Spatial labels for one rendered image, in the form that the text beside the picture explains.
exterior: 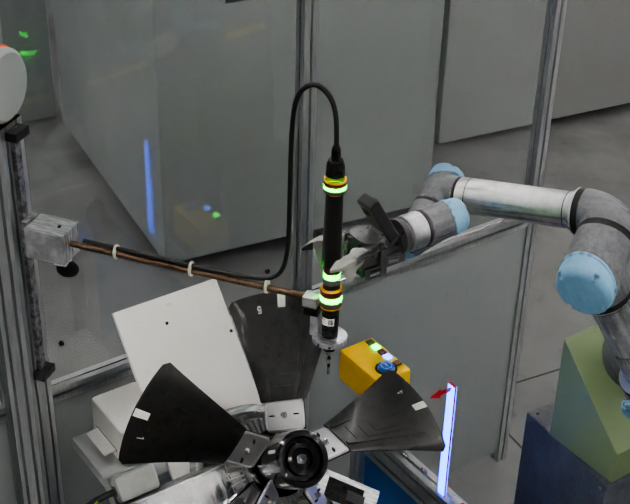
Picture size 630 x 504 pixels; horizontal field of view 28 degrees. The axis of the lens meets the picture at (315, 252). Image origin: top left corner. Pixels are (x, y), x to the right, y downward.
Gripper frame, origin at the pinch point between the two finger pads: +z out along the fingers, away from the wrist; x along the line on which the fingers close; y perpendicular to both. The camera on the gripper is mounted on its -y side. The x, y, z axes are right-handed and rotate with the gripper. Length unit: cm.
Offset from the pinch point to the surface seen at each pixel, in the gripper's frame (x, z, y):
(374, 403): 3, -18, 46
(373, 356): 30, -39, 59
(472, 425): 70, -116, 144
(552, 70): 70, -132, 19
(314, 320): 1.3, -0.1, 15.9
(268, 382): 11.5, 4.1, 36.2
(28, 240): 52, 37, 11
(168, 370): 12.1, 27.0, 23.7
